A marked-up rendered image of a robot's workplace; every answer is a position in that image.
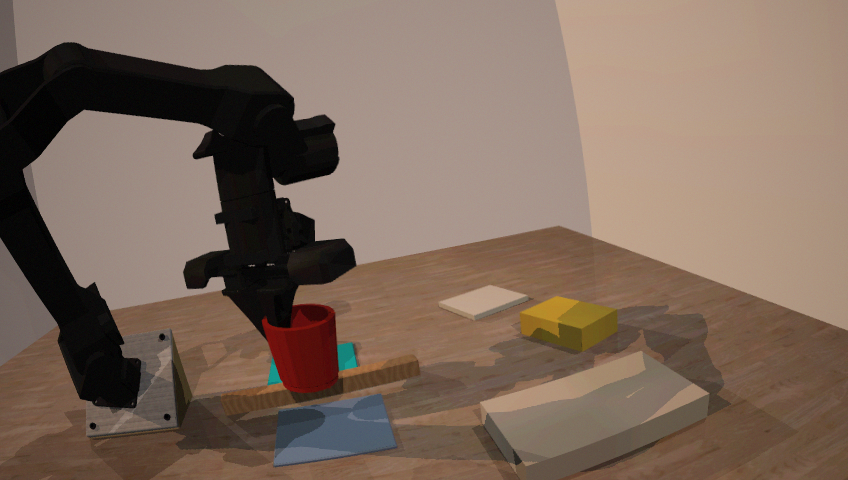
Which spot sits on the beige flat square pad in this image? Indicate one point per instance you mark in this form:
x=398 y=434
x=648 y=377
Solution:
x=483 y=301

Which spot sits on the brown wooden bar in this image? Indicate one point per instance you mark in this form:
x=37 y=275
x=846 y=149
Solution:
x=357 y=378

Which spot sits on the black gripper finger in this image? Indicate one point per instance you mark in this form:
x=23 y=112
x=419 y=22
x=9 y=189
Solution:
x=248 y=301
x=276 y=302

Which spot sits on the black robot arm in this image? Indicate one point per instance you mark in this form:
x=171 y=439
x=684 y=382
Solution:
x=261 y=141

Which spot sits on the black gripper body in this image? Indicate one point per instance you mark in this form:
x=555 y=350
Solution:
x=255 y=237

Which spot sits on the red cup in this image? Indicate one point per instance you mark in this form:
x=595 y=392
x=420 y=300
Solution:
x=306 y=354

